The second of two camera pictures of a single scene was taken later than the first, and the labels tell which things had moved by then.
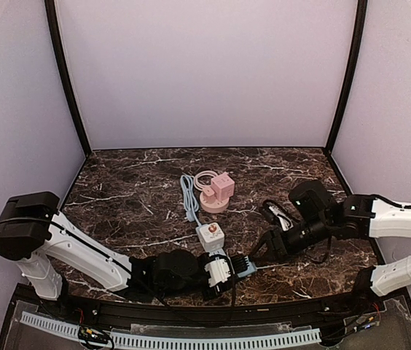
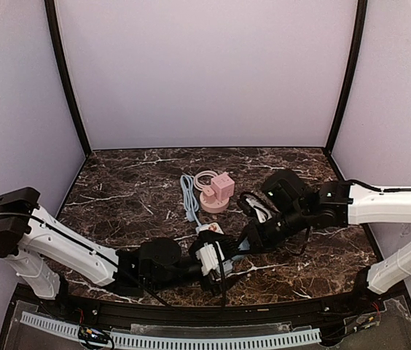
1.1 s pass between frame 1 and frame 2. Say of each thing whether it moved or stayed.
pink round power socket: stayed
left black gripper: moved
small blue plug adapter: moved
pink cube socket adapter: stayed
